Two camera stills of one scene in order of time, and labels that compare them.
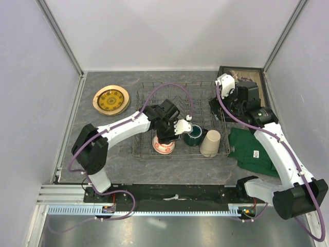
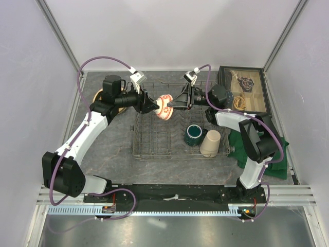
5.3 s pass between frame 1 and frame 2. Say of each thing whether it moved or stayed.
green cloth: stayed
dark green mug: stayed
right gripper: moved
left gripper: moved
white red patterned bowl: moved
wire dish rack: stayed
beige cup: stayed
